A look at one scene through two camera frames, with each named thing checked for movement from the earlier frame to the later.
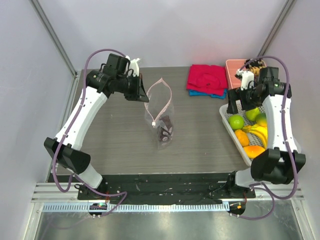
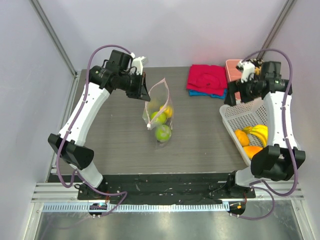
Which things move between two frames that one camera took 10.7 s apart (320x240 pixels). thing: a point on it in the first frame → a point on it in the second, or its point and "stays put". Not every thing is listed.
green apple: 261,119 → 163,133
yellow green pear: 251,114 → 167,109
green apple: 236,122 → 158,117
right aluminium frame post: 288,6 stays put
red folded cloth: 207,79 stays put
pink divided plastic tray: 233,67 stays put
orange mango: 252,151 stays put
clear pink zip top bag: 159,113 stays put
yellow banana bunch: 260,130 stays put
